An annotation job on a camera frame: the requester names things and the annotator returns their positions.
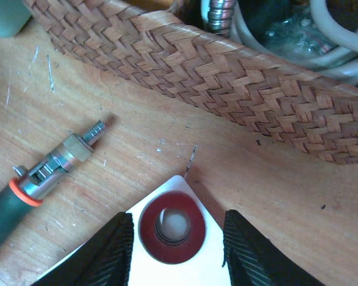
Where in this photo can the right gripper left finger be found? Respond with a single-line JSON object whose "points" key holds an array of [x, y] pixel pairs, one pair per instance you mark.
{"points": [[105, 259]]}

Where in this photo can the orange black ratchet screwdriver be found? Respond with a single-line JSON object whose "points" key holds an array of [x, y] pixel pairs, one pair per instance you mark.
{"points": [[27, 190]]}

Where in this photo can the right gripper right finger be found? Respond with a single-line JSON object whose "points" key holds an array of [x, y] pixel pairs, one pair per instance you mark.
{"points": [[252, 259]]}

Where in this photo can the grey plastic storage box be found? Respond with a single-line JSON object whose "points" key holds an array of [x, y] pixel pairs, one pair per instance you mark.
{"points": [[13, 16]]}

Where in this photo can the red spring one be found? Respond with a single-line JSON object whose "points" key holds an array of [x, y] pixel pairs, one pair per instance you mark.
{"points": [[172, 228]]}

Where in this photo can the woven wicker basket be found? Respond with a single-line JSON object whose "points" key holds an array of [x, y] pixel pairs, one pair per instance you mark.
{"points": [[162, 50]]}

